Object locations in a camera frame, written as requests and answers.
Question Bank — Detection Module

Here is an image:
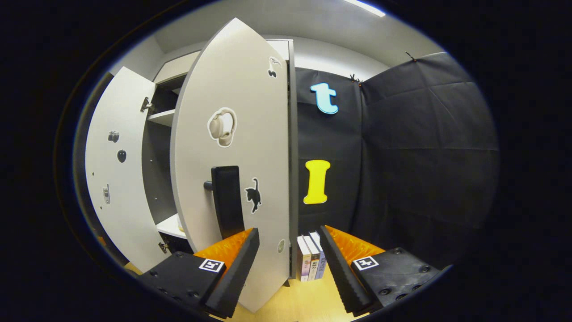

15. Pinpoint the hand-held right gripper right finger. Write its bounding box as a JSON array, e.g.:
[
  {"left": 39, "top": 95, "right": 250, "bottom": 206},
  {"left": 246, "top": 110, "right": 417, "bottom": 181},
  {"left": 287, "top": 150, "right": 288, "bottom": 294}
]
[{"left": 318, "top": 225, "right": 447, "bottom": 316}]

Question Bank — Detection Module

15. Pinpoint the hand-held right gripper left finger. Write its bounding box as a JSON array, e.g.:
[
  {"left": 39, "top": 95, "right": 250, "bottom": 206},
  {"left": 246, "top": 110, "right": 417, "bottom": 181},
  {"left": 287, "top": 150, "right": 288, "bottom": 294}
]
[{"left": 136, "top": 227, "right": 261, "bottom": 319}]

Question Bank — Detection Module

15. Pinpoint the white grey shoe cabinet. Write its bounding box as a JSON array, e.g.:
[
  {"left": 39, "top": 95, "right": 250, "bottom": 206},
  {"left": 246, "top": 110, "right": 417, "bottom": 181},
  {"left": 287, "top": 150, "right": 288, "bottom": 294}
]
[{"left": 141, "top": 39, "right": 300, "bottom": 287}]

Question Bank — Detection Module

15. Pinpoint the white cabinet door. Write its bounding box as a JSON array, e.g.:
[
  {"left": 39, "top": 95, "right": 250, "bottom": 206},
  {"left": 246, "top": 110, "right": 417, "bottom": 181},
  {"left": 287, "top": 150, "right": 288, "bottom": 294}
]
[
  {"left": 85, "top": 67, "right": 173, "bottom": 273},
  {"left": 171, "top": 18, "right": 298, "bottom": 314}
]

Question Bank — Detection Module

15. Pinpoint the white cabinet shelf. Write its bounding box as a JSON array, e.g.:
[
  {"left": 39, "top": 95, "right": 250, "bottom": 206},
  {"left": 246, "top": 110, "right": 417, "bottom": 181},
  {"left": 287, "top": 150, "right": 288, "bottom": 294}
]
[
  {"left": 147, "top": 109, "right": 176, "bottom": 127},
  {"left": 156, "top": 213, "right": 189, "bottom": 240}
]

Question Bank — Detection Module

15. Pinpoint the blue book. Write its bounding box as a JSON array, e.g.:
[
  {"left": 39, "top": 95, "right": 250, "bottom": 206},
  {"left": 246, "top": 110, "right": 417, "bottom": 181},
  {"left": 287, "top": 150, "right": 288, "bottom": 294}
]
[{"left": 311, "top": 231, "right": 328, "bottom": 280}]

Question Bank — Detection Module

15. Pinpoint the long ceiling light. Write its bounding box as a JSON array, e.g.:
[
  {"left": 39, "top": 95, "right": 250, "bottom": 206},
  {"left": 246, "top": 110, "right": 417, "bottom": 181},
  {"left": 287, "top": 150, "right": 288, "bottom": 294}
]
[{"left": 343, "top": 0, "right": 386, "bottom": 18}]

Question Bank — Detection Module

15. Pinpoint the black door handle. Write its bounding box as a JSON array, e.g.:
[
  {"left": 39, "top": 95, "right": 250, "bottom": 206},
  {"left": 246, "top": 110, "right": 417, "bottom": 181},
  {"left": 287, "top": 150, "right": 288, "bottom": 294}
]
[{"left": 204, "top": 165, "right": 246, "bottom": 240}]

